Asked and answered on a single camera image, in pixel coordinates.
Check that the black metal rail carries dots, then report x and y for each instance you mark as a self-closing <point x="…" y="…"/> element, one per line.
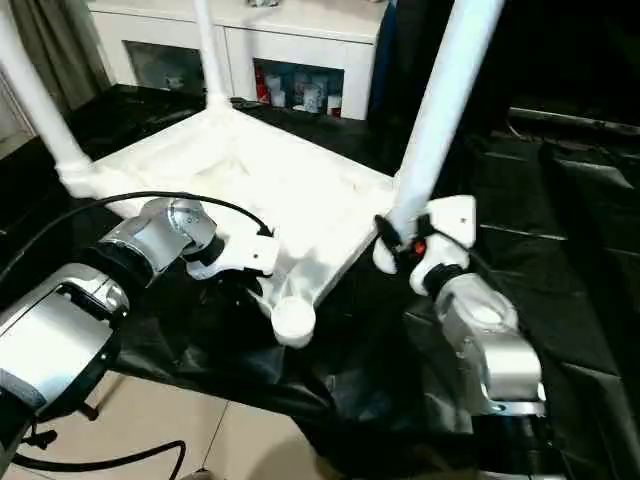
<point x="575" y="120"/>

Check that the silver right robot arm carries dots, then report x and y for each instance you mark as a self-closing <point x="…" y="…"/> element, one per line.
<point x="490" y="350"/>

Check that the white table top frame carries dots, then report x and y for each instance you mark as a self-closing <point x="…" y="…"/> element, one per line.
<point x="280" y="190"/>

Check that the grey curtain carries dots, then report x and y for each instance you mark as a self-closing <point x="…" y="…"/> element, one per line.
<point x="70" y="40"/>

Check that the black work mat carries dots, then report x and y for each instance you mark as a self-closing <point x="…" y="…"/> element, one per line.
<point x="380" y="380"/>

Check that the white glass-door cabinet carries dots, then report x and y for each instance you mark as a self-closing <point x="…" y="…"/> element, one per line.
<point x="300" y="45"/>

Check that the blue white ceramic pot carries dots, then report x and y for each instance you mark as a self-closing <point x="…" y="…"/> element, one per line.
<point x="267" y="3"/>

